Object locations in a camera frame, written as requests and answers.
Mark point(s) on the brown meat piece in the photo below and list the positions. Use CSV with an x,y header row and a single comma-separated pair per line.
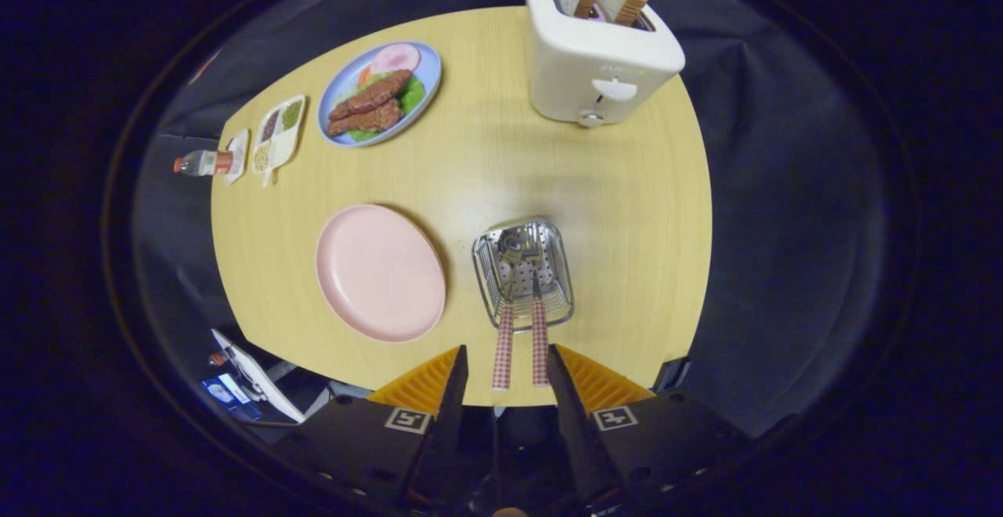
x,y
368,120
372,94

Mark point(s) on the green lettuce leaf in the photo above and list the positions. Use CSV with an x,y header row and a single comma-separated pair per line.
x,y
413,94

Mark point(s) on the blue plate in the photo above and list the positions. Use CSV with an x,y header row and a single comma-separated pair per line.
x,y
429,63

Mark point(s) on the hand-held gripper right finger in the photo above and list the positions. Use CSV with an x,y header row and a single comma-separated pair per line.
x,y
580,431

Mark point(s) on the small white square coaster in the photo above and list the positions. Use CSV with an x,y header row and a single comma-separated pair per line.
x,y
237,157

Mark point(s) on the pink plate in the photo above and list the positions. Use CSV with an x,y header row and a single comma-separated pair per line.
x,y
380,274

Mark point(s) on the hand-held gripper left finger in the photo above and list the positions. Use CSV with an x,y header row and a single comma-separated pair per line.
x,y
439,431

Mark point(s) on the black table bracket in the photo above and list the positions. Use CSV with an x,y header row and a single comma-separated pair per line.
x,y
672,374

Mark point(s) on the clear bottle with red cap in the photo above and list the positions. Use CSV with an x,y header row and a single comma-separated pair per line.
x,y
200,163

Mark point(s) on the white toaster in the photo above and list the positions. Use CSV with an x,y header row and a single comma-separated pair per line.
x,y
580,70

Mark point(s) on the pink ham slice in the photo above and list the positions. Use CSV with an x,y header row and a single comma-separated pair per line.
x,y
396,57

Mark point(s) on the white divided seasoning tray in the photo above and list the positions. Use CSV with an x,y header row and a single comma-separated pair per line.
x,y
280,141

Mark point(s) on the black backdrop cloth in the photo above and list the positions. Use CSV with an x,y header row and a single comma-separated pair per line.
x,y
783,227

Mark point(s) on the white flat tablet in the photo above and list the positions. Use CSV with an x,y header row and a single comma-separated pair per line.
x,y
262,380

